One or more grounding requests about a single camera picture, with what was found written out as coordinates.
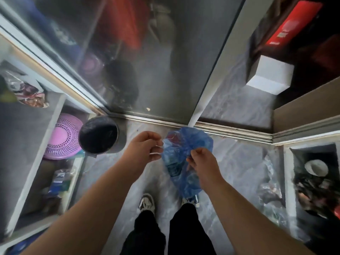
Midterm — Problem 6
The person's right hand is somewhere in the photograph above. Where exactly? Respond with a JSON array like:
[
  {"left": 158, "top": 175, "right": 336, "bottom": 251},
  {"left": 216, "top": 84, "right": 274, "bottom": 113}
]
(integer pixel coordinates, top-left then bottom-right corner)
[{"left": 186, "top": 148, "right": 226, "bottom": 191}]

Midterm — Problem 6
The colourful snack packet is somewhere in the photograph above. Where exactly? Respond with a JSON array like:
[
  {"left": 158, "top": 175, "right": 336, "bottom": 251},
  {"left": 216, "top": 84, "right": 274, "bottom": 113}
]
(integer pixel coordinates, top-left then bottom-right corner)
[{"left": 3, "top": 70, "right": 49, "bottom": 108}]

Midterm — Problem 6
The clear plastic bag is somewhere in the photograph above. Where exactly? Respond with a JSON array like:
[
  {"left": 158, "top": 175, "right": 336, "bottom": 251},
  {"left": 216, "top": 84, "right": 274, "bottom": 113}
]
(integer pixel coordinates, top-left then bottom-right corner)
[{"left": 256, "top": 154, "right": 288, "bottom": 226}]

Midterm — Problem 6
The person's right shoe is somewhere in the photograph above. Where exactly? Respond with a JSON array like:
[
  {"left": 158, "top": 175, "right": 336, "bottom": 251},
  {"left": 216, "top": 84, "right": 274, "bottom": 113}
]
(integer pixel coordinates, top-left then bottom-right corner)
[{"left": 181, "top": 194, "right": 200, "bottom": 209}]

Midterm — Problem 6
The person's right leg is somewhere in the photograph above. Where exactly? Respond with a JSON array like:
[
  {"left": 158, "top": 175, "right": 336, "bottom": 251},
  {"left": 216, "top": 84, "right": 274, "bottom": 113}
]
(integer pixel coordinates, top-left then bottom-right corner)
[{"left": 168, "top": 203, "right": 217, "bottom": 255}]

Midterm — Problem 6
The blue plastic bag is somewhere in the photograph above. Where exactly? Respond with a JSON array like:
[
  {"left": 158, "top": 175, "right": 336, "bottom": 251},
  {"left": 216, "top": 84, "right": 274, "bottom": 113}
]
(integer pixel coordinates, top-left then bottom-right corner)
[{"left": 161, "top": 126, "right": 214, "bottom": 199}]

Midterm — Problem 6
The pink perforated plastic basket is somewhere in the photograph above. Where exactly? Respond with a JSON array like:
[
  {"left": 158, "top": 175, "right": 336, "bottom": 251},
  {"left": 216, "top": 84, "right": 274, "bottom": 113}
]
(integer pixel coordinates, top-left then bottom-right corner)
[{"left": 43, "top": 113, "right": 85, "bottom": 160}]

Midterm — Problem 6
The person's right forearm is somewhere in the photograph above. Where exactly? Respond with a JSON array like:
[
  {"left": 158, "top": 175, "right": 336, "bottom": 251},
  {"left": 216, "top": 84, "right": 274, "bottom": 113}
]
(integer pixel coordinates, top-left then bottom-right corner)
[{"left": 203, "top": 181, "right": 315, "bottom": 255}]

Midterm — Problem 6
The person's left shoe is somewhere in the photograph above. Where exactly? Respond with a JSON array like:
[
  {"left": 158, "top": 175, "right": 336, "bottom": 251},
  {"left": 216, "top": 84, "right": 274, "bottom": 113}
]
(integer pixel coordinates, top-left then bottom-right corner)
[{"left": 138, "top": 193, "right": 156, "bottom": 216}]

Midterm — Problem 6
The red box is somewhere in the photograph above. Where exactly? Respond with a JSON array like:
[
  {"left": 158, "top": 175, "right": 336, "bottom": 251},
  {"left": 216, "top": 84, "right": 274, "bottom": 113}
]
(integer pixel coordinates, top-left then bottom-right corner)
[{"left": 266, "top": 0, "right": 323, "bottom": 47}]

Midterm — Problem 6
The black round trash bin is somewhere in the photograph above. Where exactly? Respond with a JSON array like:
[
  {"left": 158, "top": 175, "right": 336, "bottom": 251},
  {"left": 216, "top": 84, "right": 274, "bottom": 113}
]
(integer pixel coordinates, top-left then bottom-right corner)
[{"left": 78, "top": 116, "right": 127, "bottom": 156}]

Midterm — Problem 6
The person's left hand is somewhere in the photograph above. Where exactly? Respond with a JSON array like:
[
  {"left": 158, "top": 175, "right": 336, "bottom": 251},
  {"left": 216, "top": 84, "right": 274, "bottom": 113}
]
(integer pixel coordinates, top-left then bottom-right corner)
[{"left": 121, "top": 131, "right": 164, "bottom": 175}]

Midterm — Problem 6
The person's left forearm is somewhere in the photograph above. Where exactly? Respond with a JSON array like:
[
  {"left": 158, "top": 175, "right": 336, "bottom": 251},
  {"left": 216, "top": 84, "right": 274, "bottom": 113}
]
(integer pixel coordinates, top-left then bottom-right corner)
[{"left": 20, "top": 160, "right": 145, "bottom": 255}]

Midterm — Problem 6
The glass sliding door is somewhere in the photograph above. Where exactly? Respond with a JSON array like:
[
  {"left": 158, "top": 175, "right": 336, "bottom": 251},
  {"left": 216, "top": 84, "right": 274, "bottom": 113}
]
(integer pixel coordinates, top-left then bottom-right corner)
[{"left": 0, "top": 0, "right": 247, "bottom": 128}]

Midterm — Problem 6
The blue packet on shelf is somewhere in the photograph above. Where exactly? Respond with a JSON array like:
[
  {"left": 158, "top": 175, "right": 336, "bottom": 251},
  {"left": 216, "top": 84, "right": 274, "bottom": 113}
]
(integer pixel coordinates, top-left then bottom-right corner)
[{"left": 44, "top": 168, "right": 76, "bottom": 201}]

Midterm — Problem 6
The white round bowl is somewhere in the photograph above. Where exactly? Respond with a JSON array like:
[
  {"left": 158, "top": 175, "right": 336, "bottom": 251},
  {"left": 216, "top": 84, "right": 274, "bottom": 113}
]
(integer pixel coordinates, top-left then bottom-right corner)
[{"left": 304, "top": 159, "right": 329, "bottom": 177}]

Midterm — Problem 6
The white foam block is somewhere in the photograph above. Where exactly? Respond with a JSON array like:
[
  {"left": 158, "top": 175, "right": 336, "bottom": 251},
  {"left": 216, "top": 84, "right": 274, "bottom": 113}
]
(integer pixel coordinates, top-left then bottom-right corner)
[{"left": 246, "top": 55, "right": 295, "bottom": 95}]

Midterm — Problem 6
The person's shoe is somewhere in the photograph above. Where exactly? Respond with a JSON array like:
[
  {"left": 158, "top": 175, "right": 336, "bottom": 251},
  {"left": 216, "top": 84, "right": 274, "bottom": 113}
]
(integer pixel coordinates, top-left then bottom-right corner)
[
  {"left": 138, "top": 193, "right": 156, "bottom": 216},
  {"left": 181, "top": 194, "right": 200, "bottom": 209}
]

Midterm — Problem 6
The person's leg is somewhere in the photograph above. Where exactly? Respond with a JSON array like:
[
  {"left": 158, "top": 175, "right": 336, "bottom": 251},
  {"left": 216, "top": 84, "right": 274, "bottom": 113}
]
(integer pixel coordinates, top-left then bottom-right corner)
[
  {"left": 168, "top": 203, "right": 217, "bottom": 255},
  {"left": 120, "top": 210, "right": 166, "bottom": 255}
]

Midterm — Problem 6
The white shelf unit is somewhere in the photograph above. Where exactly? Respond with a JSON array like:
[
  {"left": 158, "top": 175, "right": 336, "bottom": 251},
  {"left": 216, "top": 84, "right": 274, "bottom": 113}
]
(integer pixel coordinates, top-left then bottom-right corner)
[{"left": 0, "top": 32, "right": 105, "bottom": 250}]

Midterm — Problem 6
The person's left leg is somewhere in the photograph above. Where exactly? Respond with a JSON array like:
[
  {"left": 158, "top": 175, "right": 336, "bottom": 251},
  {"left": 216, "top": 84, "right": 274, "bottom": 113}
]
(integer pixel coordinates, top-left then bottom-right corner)
[{"left": 120, "top": 210, "right": 166, "bottom": 255}]

